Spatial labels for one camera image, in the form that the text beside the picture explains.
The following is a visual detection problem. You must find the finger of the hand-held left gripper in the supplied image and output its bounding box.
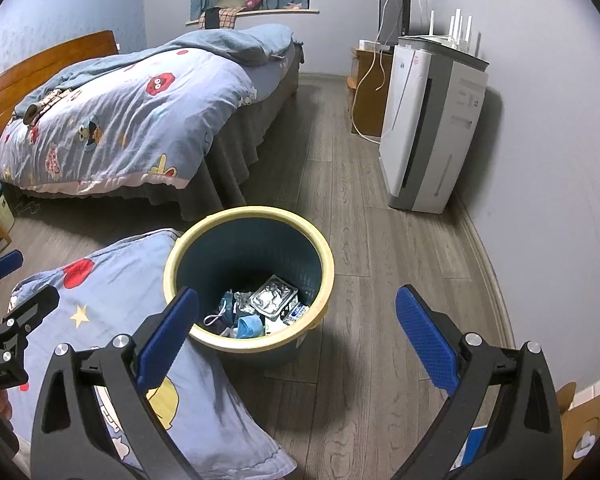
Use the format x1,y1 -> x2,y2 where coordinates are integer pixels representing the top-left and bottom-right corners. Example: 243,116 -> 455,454
0,250 -> 23,286
2,285 -> 61,336

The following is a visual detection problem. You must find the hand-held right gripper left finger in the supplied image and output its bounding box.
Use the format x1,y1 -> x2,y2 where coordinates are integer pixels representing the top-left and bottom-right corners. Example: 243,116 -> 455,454
30,287 -> 201,480

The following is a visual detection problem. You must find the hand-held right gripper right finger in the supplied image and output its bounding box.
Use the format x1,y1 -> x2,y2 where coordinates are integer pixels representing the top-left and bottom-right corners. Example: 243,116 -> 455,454
390,284 -> 565,480

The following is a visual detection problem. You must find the pill blister pack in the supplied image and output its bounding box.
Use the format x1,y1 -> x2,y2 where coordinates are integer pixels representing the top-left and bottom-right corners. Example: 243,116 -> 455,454
249,275 -> 301,317

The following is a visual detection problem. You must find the white and green box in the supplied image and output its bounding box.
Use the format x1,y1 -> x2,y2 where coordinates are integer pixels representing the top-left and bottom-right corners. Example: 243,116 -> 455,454
267,302 -> 311,333

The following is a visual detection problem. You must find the teal bin with yellow rim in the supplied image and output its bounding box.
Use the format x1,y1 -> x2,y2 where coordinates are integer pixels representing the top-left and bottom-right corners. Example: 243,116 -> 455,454
162,206 -> 336,367

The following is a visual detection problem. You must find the printed blue cushion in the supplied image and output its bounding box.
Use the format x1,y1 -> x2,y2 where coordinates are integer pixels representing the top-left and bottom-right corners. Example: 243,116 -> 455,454
7,228 -> 298,480

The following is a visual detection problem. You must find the printed cardboard box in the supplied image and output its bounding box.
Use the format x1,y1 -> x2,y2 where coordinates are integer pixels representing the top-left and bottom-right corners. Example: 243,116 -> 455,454
555,382 -> 600,480

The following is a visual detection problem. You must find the printed blue duvet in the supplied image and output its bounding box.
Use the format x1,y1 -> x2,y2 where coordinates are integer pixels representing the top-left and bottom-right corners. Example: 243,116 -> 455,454
0,45 -> 258,196

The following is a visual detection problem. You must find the wooden bed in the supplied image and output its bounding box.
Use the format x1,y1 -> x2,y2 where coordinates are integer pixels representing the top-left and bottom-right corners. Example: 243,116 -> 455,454
0,25 -> 306,221

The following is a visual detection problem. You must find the white air purifier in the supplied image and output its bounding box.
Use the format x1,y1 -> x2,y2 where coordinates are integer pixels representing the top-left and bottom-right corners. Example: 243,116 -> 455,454
378,35 -> 490,213

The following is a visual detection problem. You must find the wooden cabinet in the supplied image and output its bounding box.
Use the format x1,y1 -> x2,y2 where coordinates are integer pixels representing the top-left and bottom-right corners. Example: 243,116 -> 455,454
347,45 -> 396,138

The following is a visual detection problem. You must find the blue-grey blanket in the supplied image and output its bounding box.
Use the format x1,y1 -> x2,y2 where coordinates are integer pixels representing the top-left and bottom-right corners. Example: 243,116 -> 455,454
15,24 -> 296,106

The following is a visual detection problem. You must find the white router with antennas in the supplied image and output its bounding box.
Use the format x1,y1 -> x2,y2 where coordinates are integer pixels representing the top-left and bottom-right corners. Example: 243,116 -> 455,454
420,10 -> 483,56

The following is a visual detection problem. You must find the plaid cloth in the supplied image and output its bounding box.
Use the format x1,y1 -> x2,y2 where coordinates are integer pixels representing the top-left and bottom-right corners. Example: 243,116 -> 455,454
200,6 -> 241,28

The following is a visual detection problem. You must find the black flat monitor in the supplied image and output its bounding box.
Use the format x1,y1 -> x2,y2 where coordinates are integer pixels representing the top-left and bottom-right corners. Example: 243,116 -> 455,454
378,0 -> 412,48

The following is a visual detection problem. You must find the white cable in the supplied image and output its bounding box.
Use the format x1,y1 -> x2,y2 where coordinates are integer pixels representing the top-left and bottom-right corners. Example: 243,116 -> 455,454
350,0 -> 401,141

